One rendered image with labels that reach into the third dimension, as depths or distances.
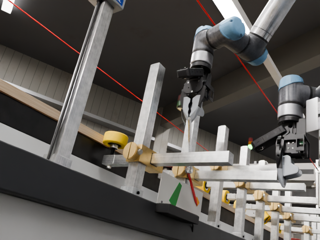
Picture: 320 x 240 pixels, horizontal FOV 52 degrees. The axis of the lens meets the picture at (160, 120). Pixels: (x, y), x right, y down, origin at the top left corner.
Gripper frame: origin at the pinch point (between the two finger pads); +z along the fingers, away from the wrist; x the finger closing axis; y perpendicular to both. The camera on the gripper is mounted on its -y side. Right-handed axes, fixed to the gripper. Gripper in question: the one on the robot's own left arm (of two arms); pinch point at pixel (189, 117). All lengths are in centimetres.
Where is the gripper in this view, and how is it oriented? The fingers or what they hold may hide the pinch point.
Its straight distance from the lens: 103.9
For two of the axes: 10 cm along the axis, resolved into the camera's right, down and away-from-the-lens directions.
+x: -8.1, 0.8, 5.9
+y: 5.6, 4.0, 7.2
